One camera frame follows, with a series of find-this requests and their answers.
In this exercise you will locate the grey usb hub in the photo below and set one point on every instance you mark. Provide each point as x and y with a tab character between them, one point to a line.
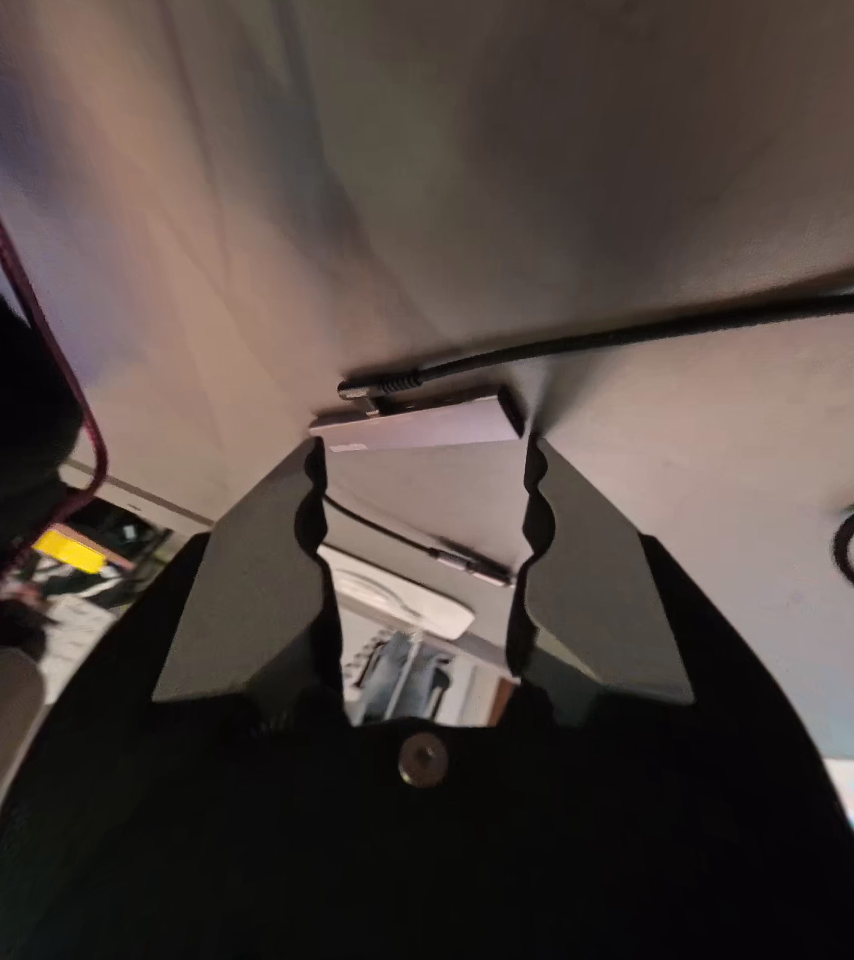
427	427

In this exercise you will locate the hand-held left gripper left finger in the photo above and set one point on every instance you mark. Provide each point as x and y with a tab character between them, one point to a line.
247	600

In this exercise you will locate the yellow plastic bin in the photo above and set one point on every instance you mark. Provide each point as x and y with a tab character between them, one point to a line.
71	551

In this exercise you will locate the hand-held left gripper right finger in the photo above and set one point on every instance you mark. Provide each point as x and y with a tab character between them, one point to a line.
599	600

